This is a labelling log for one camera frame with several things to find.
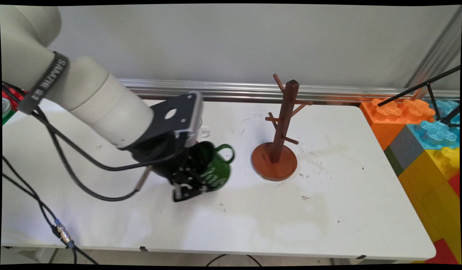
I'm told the large red toy block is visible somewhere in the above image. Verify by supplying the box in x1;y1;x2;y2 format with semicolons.
425;238;459;265

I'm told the brown wooden mug tree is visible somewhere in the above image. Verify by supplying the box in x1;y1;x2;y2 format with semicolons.
251;74;314;182

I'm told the gray giant toy block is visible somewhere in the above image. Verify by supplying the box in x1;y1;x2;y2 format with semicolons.
384;125;427;177

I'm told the blue giant toy block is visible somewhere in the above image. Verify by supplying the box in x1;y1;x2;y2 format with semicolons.
406;99;461;151

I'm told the black velcro strap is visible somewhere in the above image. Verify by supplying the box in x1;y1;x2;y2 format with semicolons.
16;51;70;115

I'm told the black cable with connector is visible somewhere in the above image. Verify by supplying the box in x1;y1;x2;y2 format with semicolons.
1;155;100;265

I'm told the aluminium post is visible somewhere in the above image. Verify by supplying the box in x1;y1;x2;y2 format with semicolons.
405;7;462;100

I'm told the black floor cable loop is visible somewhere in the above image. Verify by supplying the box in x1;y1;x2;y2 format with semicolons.
205;254;263;267

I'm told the green enamel mug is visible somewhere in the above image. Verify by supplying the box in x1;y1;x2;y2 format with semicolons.
189;141;236;192

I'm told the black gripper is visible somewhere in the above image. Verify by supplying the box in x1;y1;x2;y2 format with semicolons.
130;131;208;203

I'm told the black tripod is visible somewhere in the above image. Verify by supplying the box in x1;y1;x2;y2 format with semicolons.
377;66;461;128

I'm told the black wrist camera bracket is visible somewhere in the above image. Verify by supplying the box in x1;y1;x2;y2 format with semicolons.
120;91;204;151

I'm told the aluminium rail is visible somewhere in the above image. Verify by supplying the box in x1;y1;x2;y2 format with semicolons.
117;78;461;104

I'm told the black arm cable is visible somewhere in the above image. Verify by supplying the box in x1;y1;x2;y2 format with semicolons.
1;82;186;202

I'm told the small red toy block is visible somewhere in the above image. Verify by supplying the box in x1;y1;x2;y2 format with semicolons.
447;172;461;198

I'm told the orange giant toy block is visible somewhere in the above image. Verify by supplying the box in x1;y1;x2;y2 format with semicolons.
359;98;436;151

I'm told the red studded toy block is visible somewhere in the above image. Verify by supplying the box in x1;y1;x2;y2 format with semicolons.
1;88;27;112

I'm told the yellow giant toy block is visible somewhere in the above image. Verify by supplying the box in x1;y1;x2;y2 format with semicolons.
398;147;461;263

